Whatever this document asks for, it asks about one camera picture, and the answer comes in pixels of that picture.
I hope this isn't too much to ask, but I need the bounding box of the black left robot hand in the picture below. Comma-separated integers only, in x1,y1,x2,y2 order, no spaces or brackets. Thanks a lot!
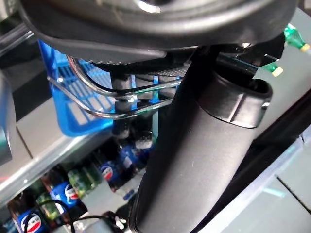
18,0,298,233

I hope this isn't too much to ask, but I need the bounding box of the metal wire basket handle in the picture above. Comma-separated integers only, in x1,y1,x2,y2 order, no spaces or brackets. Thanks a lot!
47,76,178,120
65,54,185,98

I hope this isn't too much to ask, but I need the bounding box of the blue plastic shopping basket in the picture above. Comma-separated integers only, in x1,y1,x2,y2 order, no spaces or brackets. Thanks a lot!
38,40,185,138

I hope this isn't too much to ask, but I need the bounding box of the Pepsi cola bottle blue label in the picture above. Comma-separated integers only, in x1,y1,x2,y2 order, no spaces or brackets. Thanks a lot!
41,167,88,214
98,145,137,192
7,194,49,233
119,143,146,170

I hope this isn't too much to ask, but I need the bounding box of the green soda can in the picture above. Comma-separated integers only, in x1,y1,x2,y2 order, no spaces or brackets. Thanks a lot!
36,191,61,219
67,165,103,197

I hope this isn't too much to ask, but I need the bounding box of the green Sprite bottle yellow cap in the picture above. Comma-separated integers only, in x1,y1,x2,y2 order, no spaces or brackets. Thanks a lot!
283,23,311,53
261,62,284,78

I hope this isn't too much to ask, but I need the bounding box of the black shelf base deck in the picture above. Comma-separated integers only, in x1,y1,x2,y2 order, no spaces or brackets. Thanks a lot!
0,43,54,117

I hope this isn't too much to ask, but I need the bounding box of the silver right robot leg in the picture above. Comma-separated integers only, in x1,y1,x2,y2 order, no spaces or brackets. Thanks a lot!
0,70,17,167

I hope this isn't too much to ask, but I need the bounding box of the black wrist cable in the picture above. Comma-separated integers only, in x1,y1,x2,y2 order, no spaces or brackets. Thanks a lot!
38,200,127,233

